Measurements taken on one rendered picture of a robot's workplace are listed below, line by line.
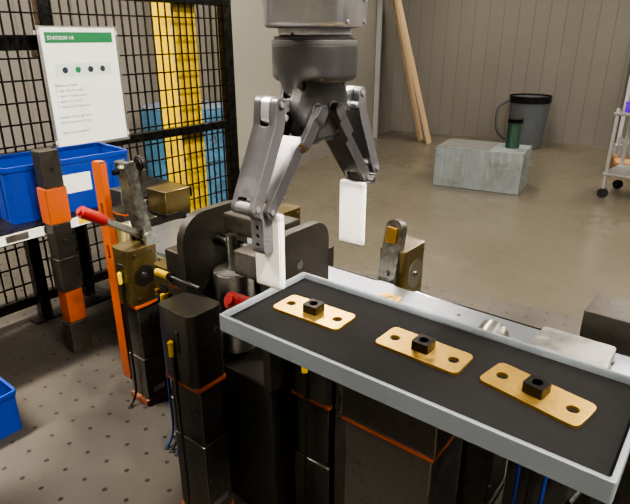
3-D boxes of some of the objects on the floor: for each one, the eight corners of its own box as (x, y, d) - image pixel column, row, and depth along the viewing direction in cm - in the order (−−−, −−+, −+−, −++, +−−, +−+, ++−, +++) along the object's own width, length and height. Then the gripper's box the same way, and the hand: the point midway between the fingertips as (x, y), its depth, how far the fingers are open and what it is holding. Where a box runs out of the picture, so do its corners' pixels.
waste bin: (547, 144, 770) (554, 94, 745) (542, 151, 724) (550, 98, 699) (507, 141, 793) (513, 92, 768) (500, 148, 748) (506, 96, 722)
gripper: (247, 31, 36) (260, 321, 44) (419, 33, 54) (406, 235, 62) (171, 32, 40) (196, 297, 48) (355, 33, 58) (350, 223, 66)
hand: (315, 252), depth 55 cm, fingers open, 13 cm apart
